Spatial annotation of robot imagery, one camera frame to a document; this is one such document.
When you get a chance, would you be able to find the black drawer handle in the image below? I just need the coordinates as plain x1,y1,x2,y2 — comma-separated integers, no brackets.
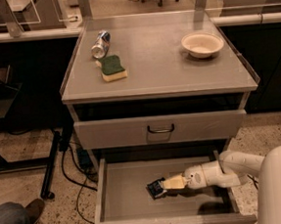
147,124,175,134

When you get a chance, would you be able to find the white bowl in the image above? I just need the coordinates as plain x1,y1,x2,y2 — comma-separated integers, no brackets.
181,32,224,59

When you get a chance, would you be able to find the dark blue rxbar wrapper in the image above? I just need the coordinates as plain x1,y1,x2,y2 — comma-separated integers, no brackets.
146,178,167,200

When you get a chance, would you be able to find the grey drawer cabinet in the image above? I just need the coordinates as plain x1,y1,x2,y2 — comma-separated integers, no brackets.
53,3,273,224

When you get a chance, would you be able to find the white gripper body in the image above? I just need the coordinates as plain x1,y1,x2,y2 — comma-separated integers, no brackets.
183,165,207,190

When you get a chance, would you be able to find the brown shoe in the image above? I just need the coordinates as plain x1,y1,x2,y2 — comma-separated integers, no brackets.
25,199,45,224

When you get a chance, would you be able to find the black side table frame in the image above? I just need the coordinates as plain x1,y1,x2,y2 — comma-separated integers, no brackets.
0,61,68,204

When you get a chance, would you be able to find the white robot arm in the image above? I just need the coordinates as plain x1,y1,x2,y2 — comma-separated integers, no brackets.
161,146,281,224

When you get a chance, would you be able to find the green yellow sponge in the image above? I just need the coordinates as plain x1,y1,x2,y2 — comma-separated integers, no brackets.
96,55,128,82

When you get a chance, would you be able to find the blue silver soda can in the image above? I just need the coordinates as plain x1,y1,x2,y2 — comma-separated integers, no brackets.
91,29,111,59

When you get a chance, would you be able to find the closed upper drawer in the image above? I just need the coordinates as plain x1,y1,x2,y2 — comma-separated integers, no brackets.
74,110,246,149

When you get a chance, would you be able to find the open middle drawer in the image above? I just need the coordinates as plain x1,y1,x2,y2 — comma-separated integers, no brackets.
94,157,257,224

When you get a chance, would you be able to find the black floor cable left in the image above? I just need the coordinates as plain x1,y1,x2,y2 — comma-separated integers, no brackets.
58,139,103,224

